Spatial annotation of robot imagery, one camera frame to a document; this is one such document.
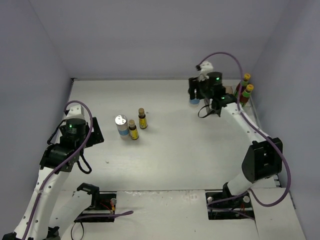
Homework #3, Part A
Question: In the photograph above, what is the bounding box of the white granule jar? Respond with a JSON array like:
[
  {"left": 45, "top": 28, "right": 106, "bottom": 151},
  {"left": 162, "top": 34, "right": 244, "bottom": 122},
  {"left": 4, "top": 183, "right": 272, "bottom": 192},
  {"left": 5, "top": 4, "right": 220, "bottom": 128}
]
[
  {"left": 189, "top": 98, "right": 200, "bottom": 106},
  {"left": 114, "top": 114, "right": 130, "bottom": 139}
]

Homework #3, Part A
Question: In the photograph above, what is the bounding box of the red sauce bottle yellow cap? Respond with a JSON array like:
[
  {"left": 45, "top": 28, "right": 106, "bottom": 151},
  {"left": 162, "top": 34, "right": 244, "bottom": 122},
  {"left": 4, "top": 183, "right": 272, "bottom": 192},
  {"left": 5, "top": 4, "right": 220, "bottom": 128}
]
[{"left": 233, "top": 73, "right": 251, "bottom": 98}]

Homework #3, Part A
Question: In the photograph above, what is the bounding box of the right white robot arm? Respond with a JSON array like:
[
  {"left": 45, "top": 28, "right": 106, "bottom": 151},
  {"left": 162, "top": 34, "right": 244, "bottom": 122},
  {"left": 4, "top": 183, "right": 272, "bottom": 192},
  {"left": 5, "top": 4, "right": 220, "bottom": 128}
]
[{"left": 188, "top": 72, "right": 284, "bottom": 206}]

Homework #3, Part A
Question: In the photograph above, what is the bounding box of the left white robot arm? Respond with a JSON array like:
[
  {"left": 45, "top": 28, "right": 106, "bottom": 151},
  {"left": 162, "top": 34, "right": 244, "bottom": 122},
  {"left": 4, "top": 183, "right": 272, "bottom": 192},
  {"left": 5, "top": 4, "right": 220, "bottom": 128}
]
[{"left": 3, "top": 117, "right": 104, "bottom": 240}]

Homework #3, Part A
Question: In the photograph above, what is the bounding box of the amber plastic bin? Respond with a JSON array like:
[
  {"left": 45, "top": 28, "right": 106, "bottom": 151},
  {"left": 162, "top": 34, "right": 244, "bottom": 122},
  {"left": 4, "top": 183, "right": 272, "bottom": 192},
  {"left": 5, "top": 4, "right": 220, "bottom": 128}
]
[{"left": 225, "top": 86, "right": 234, "bottom": 95}]

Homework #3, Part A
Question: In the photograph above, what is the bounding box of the front yellow label bottle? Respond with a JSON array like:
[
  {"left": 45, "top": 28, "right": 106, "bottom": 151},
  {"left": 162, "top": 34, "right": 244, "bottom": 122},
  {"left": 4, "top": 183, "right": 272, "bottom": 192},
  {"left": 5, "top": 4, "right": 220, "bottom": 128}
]
[{"left": 128, "top": 119, "right": 139, "bottom": 140}]

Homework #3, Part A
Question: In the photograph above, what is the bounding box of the yellow label bottle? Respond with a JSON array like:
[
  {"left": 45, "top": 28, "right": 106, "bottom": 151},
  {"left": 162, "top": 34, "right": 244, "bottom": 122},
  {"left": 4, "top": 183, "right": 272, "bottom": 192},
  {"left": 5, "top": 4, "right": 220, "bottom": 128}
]
[
  {"left": 138, "top": 107, "right": 148, "bottom": 129},
  {"left": 128, "top": 119, "right": 139, "bottom": 140}
]

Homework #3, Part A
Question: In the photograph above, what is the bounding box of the clear plastic bin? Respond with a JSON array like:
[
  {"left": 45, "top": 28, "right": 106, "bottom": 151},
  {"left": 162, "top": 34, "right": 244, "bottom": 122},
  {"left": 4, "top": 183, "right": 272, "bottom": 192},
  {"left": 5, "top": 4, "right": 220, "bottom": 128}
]
[{"left": 238, "top": 93, "right": 252, "bottom": 108}]

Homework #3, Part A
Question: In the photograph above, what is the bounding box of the rear yellow label bottle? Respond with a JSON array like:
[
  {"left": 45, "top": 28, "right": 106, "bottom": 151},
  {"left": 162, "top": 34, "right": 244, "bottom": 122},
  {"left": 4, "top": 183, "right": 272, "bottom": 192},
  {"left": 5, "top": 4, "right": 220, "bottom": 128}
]
[{"left": 138, "top": 107, "right": 148, "bottom": 129}]

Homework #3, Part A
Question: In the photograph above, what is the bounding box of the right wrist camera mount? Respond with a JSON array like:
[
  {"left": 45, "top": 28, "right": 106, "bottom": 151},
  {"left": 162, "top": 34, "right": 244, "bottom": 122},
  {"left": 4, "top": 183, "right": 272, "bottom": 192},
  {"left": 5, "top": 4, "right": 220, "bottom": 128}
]
[{"left": 196, "top": 60, "right": 214, "bottom": 82}]

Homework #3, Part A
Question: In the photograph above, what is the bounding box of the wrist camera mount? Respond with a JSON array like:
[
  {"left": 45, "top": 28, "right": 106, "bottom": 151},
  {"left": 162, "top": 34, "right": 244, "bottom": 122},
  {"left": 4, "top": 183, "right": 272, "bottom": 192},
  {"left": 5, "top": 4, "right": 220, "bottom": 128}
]
[
  {"left": 64, "top": 105, "right": 85, "bottom": 120},
  {"left": 196, "top": 60, "right": 214, "bottom": 82}
]

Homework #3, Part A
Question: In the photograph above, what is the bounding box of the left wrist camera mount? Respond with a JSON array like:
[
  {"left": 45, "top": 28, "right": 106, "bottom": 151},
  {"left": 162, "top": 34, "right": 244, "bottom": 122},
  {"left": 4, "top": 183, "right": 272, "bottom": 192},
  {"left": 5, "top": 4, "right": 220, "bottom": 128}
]
[{"left": 64, "top": 105, "right": 85, "bottom": 120}]

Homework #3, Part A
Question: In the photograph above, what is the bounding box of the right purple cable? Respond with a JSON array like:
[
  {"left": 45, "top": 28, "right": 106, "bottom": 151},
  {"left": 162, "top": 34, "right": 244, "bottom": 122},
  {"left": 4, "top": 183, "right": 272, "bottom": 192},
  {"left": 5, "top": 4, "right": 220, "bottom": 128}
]
[{"left": 198, "top": 51, "right": 292, "bottom": 218}]

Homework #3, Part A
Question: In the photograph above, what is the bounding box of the purple cable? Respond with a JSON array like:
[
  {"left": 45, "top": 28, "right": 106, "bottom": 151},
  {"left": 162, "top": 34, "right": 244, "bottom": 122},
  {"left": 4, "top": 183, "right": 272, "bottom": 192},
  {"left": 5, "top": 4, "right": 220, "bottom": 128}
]
[
  {"left": 198, "top": 51, "right": 292, "bottom": 218},
  {"left": 11, "top": 100, "right": 134, "bottom": 238}
]

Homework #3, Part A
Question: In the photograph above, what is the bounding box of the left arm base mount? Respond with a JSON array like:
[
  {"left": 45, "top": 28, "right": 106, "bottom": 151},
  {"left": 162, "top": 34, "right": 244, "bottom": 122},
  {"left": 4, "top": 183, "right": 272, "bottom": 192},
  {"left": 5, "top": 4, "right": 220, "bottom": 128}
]
[{"left": 74, "top": 183, "right": 117, "bottom": 223}]

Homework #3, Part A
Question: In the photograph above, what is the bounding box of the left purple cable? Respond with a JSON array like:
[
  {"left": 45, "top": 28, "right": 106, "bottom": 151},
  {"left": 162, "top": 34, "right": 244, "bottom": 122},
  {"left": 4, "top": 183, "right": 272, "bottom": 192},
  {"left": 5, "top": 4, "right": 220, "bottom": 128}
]
[{"left": 11, "top": 100, "right": 134, "bottom": 238}]

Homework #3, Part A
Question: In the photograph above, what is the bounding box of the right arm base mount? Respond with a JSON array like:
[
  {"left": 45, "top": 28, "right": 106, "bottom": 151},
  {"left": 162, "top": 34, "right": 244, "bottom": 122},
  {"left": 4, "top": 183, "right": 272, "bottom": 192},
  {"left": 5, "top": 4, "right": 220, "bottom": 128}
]
[{"left": 205, "top": 191, "right": 255, "bottom": 221}]

